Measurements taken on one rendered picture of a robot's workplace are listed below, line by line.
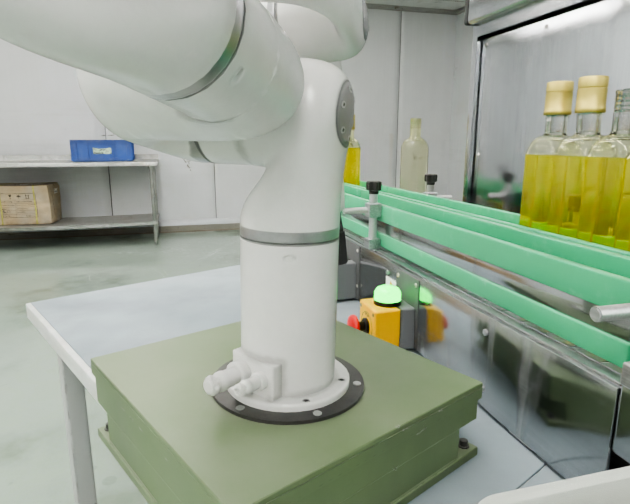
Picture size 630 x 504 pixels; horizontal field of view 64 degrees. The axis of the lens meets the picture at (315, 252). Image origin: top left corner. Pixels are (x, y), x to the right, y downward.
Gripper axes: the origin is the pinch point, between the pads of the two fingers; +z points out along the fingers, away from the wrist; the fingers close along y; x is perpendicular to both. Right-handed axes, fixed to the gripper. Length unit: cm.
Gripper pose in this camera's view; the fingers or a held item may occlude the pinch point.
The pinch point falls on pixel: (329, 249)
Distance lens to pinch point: 64.3
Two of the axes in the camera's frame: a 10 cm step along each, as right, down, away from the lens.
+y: 0.7, 2.2, -9.7
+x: 9.9, -1.3, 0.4
